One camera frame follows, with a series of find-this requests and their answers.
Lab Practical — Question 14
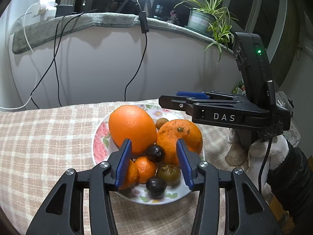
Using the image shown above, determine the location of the brown longan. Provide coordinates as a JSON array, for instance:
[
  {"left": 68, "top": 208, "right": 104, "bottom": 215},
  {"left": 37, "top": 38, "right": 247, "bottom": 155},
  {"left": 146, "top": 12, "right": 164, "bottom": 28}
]
[{"left": 156, "top": 118, "right": 169, "bottom": 130}]

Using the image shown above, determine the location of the large rough mandarin orange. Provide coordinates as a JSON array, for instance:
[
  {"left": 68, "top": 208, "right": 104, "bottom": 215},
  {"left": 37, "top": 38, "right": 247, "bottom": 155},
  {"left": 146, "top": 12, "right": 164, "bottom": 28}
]
[{"left": 156, "top": 119, "right": 203, "bottom": 166}]

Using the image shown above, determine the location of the dark plum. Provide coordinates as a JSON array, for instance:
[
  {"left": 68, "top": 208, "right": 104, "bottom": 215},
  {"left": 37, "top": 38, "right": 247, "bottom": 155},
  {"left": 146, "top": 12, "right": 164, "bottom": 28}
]
[
  {"left": 146, "top": 144, "right": 165, "bottom": 163},
  {"left": 146, "top": 177, "right": 167, "bottom": 197}
]

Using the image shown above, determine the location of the smooth navel orange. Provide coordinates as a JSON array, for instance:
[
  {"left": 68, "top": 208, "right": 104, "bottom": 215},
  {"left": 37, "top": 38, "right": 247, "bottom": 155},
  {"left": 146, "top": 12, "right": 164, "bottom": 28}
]
[{"left": 108, "top": 105, "right": 157, "bottom": 155}]

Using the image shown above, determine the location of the green brown kiwi fruit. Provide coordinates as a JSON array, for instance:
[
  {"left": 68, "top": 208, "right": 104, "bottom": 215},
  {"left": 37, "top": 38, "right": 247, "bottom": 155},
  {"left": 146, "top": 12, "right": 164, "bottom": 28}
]
[{"left": 156, "top": 164, "right": 181, "bottom": 186}]

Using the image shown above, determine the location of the small tangerine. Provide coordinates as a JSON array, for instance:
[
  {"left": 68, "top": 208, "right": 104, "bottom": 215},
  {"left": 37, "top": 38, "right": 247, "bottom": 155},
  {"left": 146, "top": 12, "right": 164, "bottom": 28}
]
[{"left": 134, "top": 156, "right": 157, "bottom": 184}]

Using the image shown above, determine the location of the medium tangerine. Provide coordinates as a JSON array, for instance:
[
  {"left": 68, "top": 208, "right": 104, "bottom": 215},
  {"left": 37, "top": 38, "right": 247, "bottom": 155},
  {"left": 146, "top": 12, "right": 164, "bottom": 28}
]
[{"left": 120, "top": 160, "right": 139, "bottom": 190}]

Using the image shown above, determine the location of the white gloved hand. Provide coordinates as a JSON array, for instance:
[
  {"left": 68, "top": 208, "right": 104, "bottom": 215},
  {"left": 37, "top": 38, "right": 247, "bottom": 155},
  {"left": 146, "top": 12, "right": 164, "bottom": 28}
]
[{"left": 224, "top": 91, "right": 301, "bottom": 192}]

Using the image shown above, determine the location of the green snack package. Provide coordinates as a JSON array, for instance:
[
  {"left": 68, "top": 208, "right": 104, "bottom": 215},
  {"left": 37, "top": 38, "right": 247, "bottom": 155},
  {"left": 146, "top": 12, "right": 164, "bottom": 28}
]
[{"left": 232, "top": 79, "right": 246, "bottom": 95}]

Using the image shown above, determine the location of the beige checkered tablecloth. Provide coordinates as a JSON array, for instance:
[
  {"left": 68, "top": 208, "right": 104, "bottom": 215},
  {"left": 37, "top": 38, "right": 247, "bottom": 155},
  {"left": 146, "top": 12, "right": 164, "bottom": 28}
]
[{"left": 0, "top": 99, "right": 236, "bottom": 235}]

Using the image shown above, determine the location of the potted spider plant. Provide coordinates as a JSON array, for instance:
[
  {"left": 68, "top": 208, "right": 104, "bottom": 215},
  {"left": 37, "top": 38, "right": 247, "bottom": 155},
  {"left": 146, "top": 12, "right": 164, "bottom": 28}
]
[{"left": 175, "top": 0, "right": 237, "bottom": 57}]

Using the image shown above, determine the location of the white floral plate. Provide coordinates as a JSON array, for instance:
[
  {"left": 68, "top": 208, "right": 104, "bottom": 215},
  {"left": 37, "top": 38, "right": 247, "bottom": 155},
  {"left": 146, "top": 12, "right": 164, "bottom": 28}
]
[{"left": 92, "top": 104, "right": 190, "bottom": 205}]

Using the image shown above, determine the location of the small figurine on sill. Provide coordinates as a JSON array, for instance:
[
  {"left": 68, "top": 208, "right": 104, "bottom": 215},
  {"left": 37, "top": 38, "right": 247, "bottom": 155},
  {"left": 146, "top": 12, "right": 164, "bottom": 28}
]
[{"left": 167, "top": 10, "right": 179, "bottom": 25}]

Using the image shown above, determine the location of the black power adapter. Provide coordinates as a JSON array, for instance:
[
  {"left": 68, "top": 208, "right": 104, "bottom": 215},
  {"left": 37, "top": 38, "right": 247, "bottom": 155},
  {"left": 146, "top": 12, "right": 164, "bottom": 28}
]
[{"left": 55, "top": 4, "right": 73, "bottom": 18}]

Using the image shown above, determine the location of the grey windowsill mat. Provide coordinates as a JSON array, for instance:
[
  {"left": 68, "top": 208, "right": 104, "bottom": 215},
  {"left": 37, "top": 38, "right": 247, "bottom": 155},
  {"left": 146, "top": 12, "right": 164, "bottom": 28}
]
[{"left": 11, "top": 12, "right": 236, "bottom": 56}]

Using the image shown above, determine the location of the ring light black cable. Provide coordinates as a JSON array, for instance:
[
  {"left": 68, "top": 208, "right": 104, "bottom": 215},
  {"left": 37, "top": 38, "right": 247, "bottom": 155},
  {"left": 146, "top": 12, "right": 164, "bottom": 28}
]
[{"left": 123, "top": 11, "right": 150, "bottom": 102}]

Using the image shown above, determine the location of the black cable pair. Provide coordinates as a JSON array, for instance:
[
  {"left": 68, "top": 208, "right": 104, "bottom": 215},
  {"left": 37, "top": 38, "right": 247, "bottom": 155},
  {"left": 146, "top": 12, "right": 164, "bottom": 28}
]
[{"left": 30, "top": 12, "right": 99, "bottom": 109}]

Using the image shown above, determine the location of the white cable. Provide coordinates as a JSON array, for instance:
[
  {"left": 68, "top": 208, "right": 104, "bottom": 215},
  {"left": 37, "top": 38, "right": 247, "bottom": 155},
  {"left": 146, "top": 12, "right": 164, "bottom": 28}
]
[{"left": 0, "top": 3, "right": 40, "bottom": 110}]

